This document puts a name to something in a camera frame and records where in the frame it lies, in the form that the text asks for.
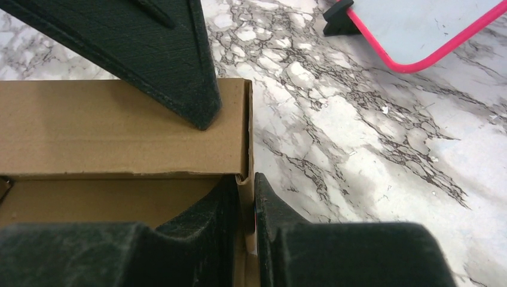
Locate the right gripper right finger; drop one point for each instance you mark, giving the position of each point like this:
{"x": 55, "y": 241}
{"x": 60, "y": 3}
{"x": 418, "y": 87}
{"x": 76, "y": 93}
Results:
{"x": 293, "y": 251}

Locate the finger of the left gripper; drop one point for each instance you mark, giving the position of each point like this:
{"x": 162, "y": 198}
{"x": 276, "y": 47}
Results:
{"x": 159, "y": 47}

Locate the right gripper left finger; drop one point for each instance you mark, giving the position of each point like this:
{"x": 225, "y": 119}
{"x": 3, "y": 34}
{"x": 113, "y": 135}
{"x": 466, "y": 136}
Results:
{"x": 196, "y": 248}

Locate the brown cardboard box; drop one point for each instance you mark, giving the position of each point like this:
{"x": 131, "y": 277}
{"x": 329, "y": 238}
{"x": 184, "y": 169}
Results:
{"x": 101, "y": 151}

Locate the right black whiteboard foot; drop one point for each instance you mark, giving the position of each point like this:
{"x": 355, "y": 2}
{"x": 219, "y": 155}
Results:
{"x": 337, "y": 20}

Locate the pink framed whiteboard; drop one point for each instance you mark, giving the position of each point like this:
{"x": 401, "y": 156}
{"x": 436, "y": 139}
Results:
{"x": 411, "y": 35}

